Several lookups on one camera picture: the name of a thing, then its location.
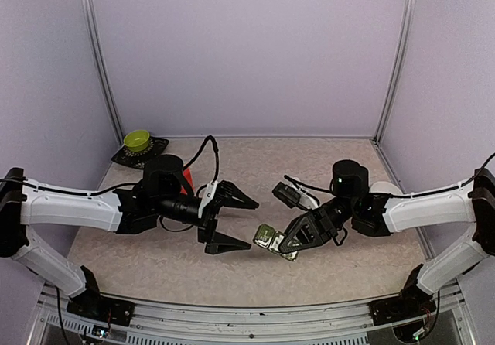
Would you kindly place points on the red pill bottle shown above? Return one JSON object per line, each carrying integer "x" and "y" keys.
{"x": 189, "y": 179}

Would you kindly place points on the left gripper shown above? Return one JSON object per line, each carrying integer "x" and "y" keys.
{"x": 216, "y": 243}

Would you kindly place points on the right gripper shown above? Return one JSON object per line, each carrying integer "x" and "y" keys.
{"x": 313, "y": 228}

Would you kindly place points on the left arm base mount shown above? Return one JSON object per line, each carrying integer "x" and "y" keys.
{"x": 104, "y": 309}

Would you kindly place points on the right aluminium frame post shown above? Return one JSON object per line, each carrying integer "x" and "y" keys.
{"x": 397, "y": 66}

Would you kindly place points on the left aluminium frame post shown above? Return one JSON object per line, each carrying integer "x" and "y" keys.
{"x": 102, "y": 73}

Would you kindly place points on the black square tray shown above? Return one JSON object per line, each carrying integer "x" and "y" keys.
{"x": 137, "y": 160}

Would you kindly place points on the green pill organizer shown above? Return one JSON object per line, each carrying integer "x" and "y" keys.
{"x": 268, "y": 238}

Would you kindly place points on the aluminium frame post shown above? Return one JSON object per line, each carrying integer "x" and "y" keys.
{"x": 397, "y": 66}
{"x": 102, "y": 73}

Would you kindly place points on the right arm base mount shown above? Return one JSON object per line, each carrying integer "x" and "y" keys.
{"x": 396, "y": 309}

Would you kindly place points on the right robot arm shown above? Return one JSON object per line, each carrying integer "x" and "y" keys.
{"x": 381, "y": 209}

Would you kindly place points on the lime green bowl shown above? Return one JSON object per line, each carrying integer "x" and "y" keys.
{"x": 137, "y": 141}

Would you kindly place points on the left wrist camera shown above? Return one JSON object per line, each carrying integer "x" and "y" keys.
{"x": 207, "y": 198}

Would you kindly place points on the white bowl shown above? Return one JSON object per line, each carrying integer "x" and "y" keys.
{"x": 385, "y": 187}

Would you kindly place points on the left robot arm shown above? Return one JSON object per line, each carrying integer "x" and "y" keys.
{"x": 163, "y": 192}

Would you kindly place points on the front aluminium rail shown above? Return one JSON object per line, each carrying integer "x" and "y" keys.
{"x": 155, "y": 322}

